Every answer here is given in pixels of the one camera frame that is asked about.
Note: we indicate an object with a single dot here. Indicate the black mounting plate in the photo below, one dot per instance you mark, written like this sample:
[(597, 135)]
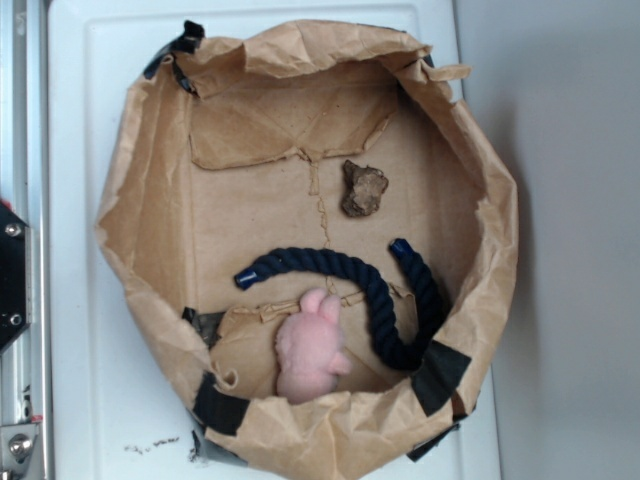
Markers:
[(15, 283)]

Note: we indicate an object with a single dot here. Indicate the aluminium frame rail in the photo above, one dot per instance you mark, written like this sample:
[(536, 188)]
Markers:
[(26, 392)]

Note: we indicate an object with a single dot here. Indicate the brown rock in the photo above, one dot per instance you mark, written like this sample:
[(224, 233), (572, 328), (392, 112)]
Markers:
[(365, 188)]

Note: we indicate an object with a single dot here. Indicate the brown paper bag bin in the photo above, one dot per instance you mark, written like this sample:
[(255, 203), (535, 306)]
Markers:
[(237, 148)]

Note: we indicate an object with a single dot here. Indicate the pink plush toy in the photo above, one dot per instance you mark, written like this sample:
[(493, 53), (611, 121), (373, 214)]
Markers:
[(309, 347)]

